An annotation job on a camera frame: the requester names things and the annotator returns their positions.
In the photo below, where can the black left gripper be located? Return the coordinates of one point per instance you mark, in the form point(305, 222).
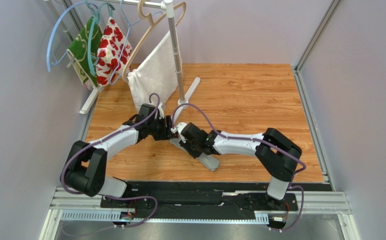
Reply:
point(166, 134)

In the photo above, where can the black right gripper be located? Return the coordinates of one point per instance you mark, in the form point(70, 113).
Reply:
point(186, 145)

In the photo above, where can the grey cloth napkin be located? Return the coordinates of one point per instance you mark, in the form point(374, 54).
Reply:
point(208, 161)

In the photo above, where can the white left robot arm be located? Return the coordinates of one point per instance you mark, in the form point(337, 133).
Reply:
point(85, 169)

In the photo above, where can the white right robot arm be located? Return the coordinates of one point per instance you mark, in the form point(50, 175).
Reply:
point(277, 153)

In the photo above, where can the white towel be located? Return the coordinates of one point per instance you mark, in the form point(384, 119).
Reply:
point(156, 74)

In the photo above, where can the red floral white cloth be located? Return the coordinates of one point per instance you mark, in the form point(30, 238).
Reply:
point(113, 53)

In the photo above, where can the beige wooden hanger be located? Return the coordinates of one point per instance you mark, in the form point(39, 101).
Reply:
point(174, 13)

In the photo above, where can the green patterned cloth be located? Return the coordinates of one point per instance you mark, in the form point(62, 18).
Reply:
point(78, 51)

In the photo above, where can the white clothes rack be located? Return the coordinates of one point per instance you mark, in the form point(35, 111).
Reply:
point(51, 60)

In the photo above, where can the teal hanger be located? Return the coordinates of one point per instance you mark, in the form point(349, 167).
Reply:
point(96, 18)

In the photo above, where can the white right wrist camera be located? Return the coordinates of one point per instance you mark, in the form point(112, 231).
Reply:
point(176, 131)

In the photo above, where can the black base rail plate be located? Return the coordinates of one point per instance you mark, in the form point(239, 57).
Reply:
point(200, 200)

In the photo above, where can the blue wire hanger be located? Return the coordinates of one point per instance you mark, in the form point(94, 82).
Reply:
point(130, 25)

